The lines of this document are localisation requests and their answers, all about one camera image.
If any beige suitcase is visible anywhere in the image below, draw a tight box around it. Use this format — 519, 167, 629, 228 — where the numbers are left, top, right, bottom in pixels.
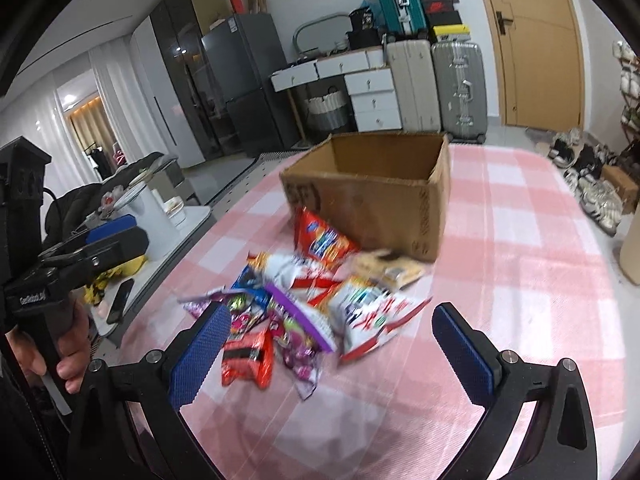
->
386, 39, 443, 133

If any black phone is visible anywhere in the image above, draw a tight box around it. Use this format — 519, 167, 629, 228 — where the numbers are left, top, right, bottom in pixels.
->
106, 278, 136, 325

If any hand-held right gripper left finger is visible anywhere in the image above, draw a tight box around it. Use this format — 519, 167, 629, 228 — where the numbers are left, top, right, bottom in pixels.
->
67, 302, 233, 480

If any silver purple snack packet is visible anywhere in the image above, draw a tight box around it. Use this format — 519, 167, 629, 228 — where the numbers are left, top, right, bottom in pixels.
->
262, 282, 338, 356

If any white cup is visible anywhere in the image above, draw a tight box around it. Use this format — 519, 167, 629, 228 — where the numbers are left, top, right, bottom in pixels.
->
161, 197, 187, 226

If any pink checked tablecloth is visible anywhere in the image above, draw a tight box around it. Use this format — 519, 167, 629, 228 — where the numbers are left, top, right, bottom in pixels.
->
107, 142, 637, 480

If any silver suitcase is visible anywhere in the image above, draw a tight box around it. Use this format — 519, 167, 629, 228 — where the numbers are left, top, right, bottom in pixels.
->
431, 40, 488, 143

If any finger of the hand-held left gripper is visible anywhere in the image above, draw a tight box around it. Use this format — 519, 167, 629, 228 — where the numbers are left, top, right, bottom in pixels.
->
50, 214, 139, 254
42, 227, 151, 289

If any small cardboard box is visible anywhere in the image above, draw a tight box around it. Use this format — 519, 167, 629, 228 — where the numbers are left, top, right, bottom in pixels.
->
600, 165, 640, 202

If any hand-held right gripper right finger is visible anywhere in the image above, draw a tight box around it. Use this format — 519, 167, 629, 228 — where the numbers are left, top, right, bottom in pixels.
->
432, 302, 598, 480

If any beige bin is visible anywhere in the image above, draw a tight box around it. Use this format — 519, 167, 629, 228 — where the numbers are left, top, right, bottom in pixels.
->
619, 210, 640, 291

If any white grey laundry basket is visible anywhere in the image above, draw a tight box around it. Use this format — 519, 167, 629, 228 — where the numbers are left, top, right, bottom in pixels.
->
305, 87, 350, 133

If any yellow black shoe box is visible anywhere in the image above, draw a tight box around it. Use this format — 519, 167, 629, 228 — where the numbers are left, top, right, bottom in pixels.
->
430, 24, 472, 44

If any white coffee table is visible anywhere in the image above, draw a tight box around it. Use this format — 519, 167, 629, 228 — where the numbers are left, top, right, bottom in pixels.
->
82, 204, 217, 348

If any person's left hand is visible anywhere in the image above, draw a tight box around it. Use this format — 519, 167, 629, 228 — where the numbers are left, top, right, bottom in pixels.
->
5, 302, 93, 396

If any pile of shoes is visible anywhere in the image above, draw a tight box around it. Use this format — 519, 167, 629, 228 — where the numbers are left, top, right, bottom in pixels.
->
525, 127, 626, 236

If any pink green candy packet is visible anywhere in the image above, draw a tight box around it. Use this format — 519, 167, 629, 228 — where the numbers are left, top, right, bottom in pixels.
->
227, 295, 281, 333

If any white drawer desk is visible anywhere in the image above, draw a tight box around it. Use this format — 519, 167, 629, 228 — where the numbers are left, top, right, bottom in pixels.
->
271, 45, 403, 133

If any white sheer curtain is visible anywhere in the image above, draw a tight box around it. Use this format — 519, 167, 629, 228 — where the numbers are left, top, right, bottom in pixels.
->
0, 42, 146, 181

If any clear cracker packet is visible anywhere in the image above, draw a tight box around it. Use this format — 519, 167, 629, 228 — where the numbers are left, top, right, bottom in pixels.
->
352, 250, 427, 289

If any blue cookie packet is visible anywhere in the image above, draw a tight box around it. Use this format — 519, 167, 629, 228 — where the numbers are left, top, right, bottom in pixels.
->
230, 265, 273, 311

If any red black snack packet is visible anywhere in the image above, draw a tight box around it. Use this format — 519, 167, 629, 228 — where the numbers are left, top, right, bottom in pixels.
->
221, 329, 277, 389

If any black printed bag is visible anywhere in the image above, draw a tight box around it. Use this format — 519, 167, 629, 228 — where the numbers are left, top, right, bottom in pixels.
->
349, 6, 377, 32

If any brown cardboard box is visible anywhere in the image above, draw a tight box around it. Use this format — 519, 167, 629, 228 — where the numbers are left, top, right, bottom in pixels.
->
279, 131, 452, 263

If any grey refrigerator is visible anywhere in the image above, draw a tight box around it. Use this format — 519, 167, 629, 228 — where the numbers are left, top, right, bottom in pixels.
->
201, 12, 301, 148

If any shoe rack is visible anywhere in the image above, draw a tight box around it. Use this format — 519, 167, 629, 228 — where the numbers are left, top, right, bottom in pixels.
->
612, 40, 640, 161

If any teal suitcase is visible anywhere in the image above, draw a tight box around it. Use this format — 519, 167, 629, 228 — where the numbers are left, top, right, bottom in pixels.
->
369, 0, 428, 43

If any wooden door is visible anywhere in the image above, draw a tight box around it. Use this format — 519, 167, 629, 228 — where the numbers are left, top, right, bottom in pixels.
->
470, 0, 586, 131

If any yellow black bag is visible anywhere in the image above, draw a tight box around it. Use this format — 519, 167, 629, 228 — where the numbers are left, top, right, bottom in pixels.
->
82, 255, 148, 306

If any white red orange snack packet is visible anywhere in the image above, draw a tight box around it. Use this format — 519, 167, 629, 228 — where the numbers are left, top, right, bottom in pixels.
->
247, 252, 351, 311

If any person's left forearm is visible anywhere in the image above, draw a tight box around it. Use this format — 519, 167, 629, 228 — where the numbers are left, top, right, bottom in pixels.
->
0, 355, 71, 480

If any plain black shoe box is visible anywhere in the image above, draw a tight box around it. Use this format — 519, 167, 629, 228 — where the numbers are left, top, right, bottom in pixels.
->
427, 11, 464, 29

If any oval desk mirror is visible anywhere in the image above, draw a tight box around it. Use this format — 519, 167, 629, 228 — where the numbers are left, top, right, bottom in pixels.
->
292, 14, 353, 56

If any purple candy packet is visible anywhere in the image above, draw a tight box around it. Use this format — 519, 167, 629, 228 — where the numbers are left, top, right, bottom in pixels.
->
272, 332, 326, 401
180, 287, 236, 322

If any tall cardboard box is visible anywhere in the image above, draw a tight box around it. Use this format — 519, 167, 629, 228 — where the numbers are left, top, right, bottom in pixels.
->
185, 0, 227, 36

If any dark glass cabinet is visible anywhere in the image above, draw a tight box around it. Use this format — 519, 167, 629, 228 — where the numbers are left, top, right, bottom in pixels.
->
150, 0, 236, 158

